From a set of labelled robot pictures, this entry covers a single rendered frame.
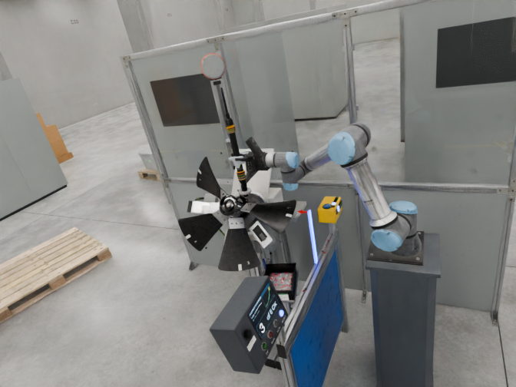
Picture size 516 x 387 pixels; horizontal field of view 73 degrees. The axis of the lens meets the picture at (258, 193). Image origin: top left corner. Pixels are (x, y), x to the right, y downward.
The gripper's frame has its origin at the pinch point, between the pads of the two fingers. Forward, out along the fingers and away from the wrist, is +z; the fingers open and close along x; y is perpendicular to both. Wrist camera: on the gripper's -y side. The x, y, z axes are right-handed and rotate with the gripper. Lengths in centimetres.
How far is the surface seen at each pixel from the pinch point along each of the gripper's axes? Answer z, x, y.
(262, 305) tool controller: -44, -68, 27
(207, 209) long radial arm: 31.2, 6.7, 38.3
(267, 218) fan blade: -17.2, -6.5, 32.2
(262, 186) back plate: 1.2, 27.5, 31.4
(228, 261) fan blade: 2, -23, 51
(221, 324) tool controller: -36, -81, 24
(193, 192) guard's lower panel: 95, 70, 63
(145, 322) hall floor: 121, -5, 150
